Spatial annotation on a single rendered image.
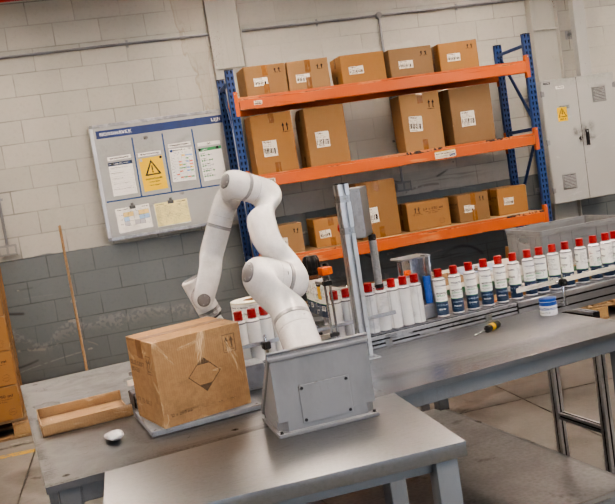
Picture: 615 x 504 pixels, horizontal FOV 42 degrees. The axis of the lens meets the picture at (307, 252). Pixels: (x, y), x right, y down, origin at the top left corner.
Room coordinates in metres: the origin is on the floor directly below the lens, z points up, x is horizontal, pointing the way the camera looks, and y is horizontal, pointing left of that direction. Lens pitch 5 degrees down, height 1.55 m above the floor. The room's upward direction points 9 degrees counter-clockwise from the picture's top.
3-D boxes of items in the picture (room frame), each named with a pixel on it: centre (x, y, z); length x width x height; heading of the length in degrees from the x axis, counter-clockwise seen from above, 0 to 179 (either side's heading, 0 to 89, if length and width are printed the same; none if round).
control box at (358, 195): (3.10, -0.20, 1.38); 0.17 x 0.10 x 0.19; 166
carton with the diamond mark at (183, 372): (2.59, 0.44, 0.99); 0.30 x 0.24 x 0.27; 120
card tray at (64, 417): (2.78, 0.86, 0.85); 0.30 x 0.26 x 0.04; 111
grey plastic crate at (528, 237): (4.95, -1.59, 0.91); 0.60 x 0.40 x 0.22; 106
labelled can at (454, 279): (3.35, -0.59, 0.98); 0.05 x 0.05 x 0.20
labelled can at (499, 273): (3.43, -0.80, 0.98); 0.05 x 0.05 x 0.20
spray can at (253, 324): (3.02, 0.24, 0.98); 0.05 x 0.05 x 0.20
